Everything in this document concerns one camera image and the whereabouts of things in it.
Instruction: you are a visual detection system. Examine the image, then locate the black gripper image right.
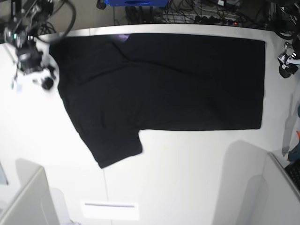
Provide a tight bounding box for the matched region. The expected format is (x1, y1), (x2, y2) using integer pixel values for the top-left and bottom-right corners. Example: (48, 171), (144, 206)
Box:
(277, 42), (300, 78)

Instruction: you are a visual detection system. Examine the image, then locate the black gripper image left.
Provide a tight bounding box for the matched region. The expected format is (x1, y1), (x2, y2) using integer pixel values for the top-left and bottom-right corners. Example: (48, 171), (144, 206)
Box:
(16, 40), (56, 90)

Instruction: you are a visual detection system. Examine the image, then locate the black T-shirt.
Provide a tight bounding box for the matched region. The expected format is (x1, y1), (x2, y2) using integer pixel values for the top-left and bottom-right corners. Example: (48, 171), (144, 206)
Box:
(49, 33), (266, 168)

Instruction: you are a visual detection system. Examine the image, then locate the orange and teal tool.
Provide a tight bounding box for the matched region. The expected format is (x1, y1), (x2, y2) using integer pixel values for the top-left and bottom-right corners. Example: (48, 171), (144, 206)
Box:
(287, 142), (300, 162)

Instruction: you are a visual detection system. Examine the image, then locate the blue box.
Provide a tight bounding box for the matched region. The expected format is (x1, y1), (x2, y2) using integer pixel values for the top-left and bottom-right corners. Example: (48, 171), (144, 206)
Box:
(104, 0), (169, 7)

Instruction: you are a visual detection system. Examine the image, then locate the black keyboard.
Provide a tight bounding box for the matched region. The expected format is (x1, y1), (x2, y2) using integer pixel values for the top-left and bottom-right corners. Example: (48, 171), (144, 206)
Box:
(285, 160), (300, 190)

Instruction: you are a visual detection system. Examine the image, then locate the black power strip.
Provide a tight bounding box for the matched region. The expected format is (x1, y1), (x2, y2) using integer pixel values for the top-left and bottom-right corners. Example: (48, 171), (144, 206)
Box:
(194, 16), (239, 26)

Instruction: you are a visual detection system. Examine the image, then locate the grey partition panel right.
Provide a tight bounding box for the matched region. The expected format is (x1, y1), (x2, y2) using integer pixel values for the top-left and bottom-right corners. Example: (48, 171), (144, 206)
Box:
(244, 153), (300, 225)

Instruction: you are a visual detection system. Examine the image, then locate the grey partition panel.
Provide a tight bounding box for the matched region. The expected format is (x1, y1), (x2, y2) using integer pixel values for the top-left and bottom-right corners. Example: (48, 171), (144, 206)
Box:
(244, 153), (300, 225)
(0, 165), (60, 225)

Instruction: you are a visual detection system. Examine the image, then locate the grey partition panel left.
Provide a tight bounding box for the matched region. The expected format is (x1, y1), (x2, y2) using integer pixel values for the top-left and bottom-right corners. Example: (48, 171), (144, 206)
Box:
(0, 165), (60, 225)

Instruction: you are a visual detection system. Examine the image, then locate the white table label plate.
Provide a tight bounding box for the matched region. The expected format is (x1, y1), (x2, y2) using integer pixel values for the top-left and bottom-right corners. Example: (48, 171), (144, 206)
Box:
(81, 201), (140, 221)

